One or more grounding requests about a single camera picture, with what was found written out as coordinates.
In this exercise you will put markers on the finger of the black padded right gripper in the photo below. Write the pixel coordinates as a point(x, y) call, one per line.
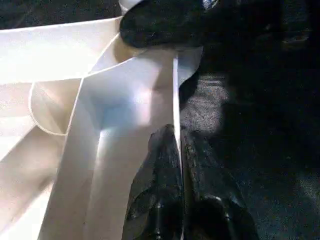
point(162, 27)

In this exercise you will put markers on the black table mat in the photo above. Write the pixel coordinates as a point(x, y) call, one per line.
point(262, 125)

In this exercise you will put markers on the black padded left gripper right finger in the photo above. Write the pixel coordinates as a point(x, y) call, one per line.
point(207, 195)

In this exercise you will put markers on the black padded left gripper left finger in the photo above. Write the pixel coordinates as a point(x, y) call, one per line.
point(157, 187)

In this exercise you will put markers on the white plastic table top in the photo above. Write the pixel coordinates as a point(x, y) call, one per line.
point(87, 100)

